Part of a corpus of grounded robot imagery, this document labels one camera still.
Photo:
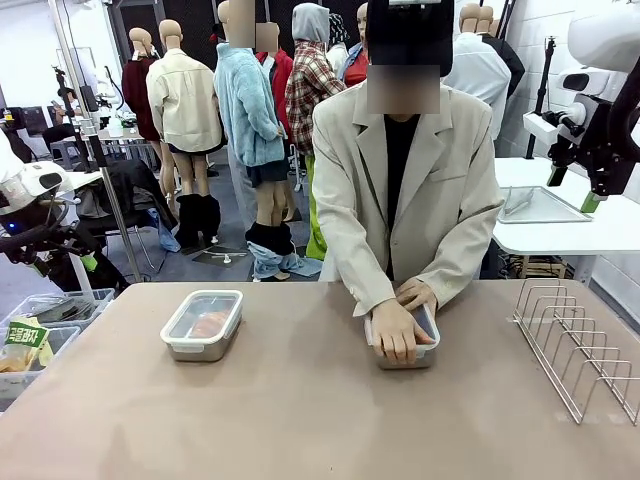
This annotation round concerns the chair with black jacket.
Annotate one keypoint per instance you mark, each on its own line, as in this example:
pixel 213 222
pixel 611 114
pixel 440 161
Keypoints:
pixel 135 190

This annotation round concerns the person's right hand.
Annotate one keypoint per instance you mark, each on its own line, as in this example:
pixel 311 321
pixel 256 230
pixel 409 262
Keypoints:
pixel 400 335

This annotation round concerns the clear plastic bin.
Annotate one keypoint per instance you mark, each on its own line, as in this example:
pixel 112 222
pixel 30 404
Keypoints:
pixel 20 385
pixel 95 300

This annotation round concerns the green snack bag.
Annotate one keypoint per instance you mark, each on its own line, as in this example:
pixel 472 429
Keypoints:
pixel 25 335

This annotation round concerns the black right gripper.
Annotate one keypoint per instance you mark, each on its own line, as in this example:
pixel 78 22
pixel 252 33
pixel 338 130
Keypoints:
pixel 607 165

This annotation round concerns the mannequin in maroon top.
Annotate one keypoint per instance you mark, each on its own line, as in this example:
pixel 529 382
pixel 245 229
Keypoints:
pixel 135 90

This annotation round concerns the mannequin with head scarf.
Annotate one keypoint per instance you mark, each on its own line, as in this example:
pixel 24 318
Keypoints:
pixel 339 55

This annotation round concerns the perforated steel tray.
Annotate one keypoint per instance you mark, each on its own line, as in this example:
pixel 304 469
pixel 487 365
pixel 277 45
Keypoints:
pixel 550 207

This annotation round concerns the crumpled blue jeans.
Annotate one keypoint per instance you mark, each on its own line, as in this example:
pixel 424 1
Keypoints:
pixel 270 267

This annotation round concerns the mannequin in blue fleece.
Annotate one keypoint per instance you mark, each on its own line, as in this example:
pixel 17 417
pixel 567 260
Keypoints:
pixel 245 110

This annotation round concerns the rectangular stainless steel container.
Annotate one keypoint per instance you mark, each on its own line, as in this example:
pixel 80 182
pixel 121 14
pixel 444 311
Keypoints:
pixel 425 360
pixel 200 354

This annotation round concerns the mannequin in blue shirt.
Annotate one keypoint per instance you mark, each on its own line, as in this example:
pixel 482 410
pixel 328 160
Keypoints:
pixel 357 65

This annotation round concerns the mannequin in plaid shirt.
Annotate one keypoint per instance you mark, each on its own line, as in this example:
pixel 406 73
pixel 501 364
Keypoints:
pixel 310 90

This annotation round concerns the mannequin in cream jacket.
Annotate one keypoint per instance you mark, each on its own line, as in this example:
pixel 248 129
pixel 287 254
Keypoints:
pixel 185 100

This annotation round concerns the person's right forearm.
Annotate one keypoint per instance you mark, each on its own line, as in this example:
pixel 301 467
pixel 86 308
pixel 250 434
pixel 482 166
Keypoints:
pixel 370 280

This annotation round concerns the steel tongs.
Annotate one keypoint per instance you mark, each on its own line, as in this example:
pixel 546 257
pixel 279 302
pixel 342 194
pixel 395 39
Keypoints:
pixel 517 200

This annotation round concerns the silver stand pole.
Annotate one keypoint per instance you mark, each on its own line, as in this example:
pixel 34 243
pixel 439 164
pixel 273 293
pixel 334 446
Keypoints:
pixel 108 186

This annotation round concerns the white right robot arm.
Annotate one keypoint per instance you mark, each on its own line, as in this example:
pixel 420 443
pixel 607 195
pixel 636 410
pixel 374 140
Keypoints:
pixel 600 30

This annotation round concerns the seated background person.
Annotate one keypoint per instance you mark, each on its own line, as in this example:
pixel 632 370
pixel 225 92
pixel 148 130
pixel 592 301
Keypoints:
pixel 60 134

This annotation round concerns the mannequin in white shirt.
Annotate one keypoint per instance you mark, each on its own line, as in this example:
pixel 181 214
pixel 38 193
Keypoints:
pixel 475 70

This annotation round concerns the mannequin in dark top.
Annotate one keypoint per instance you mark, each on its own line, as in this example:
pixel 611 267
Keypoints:
pixel 515 65

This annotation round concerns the person in beige jacket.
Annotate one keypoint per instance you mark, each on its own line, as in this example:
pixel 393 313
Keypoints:
pixel 425 200

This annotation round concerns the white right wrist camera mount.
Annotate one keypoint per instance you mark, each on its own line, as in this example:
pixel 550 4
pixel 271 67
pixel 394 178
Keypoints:
pixel 540 127

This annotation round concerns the golden croissant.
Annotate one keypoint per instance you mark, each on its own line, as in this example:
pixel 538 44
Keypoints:
pixel 210 322

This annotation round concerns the black tripod stand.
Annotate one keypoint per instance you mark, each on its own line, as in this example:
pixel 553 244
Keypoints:
pixel 541 100

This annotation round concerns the mannequin in red jacket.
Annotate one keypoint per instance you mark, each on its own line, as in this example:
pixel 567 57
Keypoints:
pixel 280 75

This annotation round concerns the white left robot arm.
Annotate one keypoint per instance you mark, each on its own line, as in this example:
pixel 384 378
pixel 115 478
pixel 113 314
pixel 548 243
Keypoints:
pixel 35 175

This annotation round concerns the person's left hand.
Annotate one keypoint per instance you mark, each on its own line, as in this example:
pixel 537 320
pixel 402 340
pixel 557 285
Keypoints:
pixel 417 295

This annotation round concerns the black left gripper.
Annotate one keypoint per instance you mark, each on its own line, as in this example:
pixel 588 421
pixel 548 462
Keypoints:
pixel 35 240

